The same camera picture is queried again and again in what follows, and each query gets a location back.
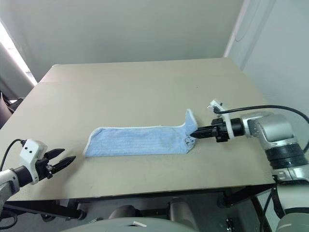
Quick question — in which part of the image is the black table frame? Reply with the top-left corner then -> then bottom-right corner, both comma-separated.
4,184 -> 276,221

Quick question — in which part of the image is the thin white wall cable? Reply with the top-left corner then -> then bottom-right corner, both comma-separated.
235,0 -> 257,42

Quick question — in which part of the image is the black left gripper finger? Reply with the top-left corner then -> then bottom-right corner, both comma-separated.
51,155 -> 77,174
45,148 -> 66,161

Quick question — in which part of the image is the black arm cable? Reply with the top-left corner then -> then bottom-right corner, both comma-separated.
213,104 -> 309,124
0,138 -> 27,170

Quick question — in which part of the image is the light blue towel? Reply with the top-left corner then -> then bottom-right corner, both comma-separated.
83,108 -> 199,158

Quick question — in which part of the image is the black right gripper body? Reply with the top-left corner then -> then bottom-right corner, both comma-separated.
211,117 -> 229,144

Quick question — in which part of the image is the grey robot torso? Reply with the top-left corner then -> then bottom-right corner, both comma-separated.
60,217 -> 201,232

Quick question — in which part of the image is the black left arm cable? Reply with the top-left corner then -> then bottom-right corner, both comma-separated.
0,138 -> 27,170

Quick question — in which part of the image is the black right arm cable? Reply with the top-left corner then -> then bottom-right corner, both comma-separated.
213,104 -> 309,124

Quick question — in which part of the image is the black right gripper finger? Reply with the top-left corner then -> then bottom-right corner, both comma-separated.
193,125 -> 214,134
190,131 -> 214,140

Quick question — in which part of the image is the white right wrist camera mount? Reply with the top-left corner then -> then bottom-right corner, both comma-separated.
207,99 -> 235,140

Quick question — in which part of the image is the dark rounded grey shape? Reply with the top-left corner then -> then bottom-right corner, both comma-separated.
108,204 -> 143,220
168,201 -> 194,223

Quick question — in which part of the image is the black chair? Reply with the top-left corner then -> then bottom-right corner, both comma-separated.
0,91 -> 25,129

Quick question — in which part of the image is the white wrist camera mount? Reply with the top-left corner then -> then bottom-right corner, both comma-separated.
19,139 -> 48,184
207,99 -> 235,140

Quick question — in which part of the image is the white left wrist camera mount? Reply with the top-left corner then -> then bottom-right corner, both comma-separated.
19,139 -> 48,184

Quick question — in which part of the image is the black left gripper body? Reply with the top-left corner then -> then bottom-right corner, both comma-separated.
35,157 -> 54,182

